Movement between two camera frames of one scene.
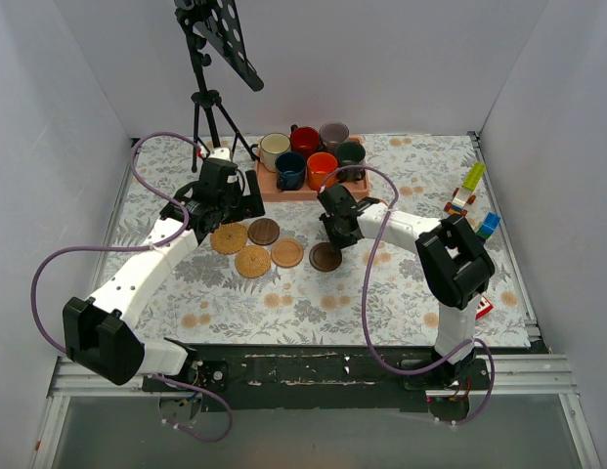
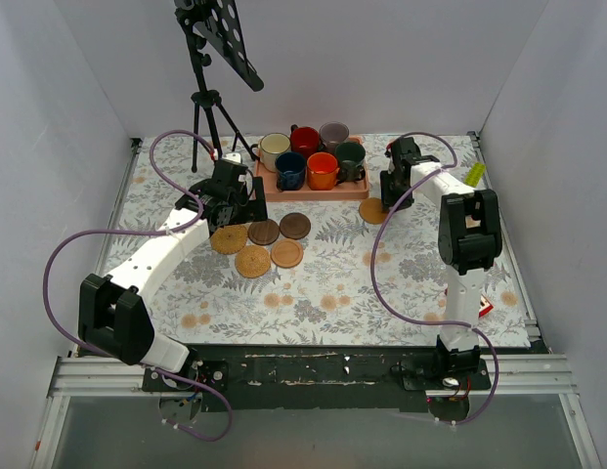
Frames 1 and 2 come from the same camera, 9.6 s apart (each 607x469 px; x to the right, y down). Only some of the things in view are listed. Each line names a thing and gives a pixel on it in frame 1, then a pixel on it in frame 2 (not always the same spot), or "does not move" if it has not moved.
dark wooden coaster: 324,258 → 294,226
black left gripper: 253,196 does not move
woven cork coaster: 229,237 does not move
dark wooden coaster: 263,232 does not move
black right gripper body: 327,230 → 393,193
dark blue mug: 290,169 does not move
